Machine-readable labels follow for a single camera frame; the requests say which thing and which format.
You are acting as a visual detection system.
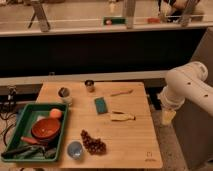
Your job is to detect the bunch of red grapes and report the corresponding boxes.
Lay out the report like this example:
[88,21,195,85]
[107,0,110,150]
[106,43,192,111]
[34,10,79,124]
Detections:
[81,130,106,155]

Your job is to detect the dark utensils in tray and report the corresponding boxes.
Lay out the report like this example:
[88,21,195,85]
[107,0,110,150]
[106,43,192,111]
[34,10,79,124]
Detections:
[1,145,57,158]

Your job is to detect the small metal cup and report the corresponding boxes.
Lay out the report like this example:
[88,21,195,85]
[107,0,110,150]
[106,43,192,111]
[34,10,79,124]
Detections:
[85,80,95,92]

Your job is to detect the black cables at left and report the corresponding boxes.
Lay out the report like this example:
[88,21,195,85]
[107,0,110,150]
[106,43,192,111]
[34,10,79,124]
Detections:
[0,85,18,148]

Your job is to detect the green plastic tray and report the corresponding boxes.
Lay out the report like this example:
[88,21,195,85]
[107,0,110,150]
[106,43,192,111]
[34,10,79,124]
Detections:
[1,103,68,163]

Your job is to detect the blue cup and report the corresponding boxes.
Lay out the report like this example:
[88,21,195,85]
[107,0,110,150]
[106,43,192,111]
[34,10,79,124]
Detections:
[67,141,83,160]

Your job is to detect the grey metal post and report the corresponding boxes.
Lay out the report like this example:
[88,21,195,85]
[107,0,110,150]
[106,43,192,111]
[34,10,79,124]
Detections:
[31,0,50,32]

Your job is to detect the green sponge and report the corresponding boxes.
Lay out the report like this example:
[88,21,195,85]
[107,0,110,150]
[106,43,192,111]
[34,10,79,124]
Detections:
[94,97,108,114]

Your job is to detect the green box with red button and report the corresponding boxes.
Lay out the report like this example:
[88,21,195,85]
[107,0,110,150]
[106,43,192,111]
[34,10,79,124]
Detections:
[103,17,126,25]

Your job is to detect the red bowl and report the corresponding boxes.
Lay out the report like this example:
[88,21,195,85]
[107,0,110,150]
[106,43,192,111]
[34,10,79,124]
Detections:
[31,118,61,139]

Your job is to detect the orange fruit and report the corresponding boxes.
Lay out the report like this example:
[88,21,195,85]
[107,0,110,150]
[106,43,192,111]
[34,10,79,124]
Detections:
[49,108,62,119]

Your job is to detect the yellow banana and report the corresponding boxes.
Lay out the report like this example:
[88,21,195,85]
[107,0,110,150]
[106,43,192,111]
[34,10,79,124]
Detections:
[110,111,136,121]

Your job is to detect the orange carrot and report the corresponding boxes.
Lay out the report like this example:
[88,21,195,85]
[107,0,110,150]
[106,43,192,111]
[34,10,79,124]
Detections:
[21,136,41,145]

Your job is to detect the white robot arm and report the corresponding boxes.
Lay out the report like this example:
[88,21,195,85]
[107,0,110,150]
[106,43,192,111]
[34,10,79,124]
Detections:
[158,61,213,125]

